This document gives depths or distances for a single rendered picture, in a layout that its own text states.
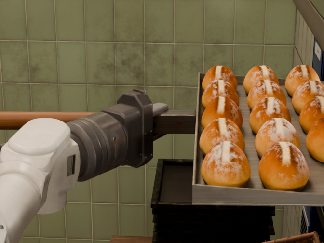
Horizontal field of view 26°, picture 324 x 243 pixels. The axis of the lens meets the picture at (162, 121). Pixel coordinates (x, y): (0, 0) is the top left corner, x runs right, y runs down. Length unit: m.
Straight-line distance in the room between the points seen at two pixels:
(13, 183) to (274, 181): 0.32
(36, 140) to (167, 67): 1.51
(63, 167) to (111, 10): 1.45
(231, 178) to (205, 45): 1.50
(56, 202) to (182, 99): 1.48
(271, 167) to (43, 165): 0.29
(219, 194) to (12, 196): 0.25
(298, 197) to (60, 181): 0.32
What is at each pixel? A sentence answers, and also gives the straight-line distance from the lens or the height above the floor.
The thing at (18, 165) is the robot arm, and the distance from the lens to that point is 0.89.
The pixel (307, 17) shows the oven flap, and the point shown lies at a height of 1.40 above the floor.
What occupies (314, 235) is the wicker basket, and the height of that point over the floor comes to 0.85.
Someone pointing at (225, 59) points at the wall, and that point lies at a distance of 2.38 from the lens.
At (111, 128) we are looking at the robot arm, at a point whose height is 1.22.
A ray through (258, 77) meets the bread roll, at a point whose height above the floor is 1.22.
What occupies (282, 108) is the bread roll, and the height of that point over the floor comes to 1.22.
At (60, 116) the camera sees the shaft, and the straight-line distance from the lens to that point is 1.15.
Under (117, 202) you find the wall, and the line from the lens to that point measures 2.58.
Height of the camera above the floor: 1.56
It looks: 19 degrees down
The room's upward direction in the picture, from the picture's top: straight up
